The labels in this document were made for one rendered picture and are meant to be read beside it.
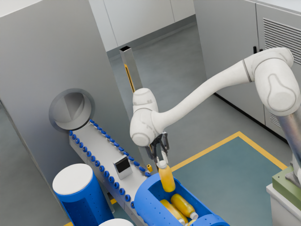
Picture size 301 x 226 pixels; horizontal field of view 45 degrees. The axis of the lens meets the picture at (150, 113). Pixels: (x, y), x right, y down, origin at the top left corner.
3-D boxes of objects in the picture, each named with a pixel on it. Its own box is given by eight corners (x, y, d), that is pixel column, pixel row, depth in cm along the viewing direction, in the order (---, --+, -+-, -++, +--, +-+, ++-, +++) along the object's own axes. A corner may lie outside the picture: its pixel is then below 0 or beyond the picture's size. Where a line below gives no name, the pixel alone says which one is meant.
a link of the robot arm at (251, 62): (241, 51, 154) (245, 67, 143) (284, 34, 148) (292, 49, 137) (250, 76, 160) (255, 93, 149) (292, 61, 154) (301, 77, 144)
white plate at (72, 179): (54, 169, 257) (55, 170, 257) (49, 198, 233) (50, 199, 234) (92, 158, 256) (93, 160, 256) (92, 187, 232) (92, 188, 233)
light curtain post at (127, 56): (178, 217, 327) (126, 45, 233) (182, 221, 322) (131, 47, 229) (173, 221, 325) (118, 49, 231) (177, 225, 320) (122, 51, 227)
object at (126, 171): (131, 171, 253) (125, 154, 244) (134, 173, 249) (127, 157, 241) (118, 178, 249) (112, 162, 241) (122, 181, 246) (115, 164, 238)
